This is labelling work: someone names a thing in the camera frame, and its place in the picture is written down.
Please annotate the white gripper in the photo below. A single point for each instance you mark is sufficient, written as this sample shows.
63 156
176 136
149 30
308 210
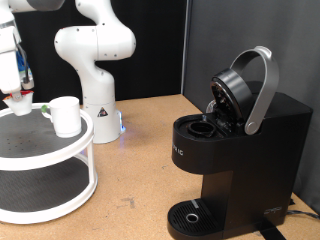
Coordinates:
8 66

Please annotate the black Keurig coffee machine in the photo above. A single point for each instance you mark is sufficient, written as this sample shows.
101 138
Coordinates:
253 156

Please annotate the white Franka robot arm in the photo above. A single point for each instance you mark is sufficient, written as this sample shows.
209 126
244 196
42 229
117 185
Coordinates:
96 83

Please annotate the white two-tier turntable shelf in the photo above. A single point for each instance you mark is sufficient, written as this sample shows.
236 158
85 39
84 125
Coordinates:
43 150

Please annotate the black tape strip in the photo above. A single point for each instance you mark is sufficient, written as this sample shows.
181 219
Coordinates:
271 234

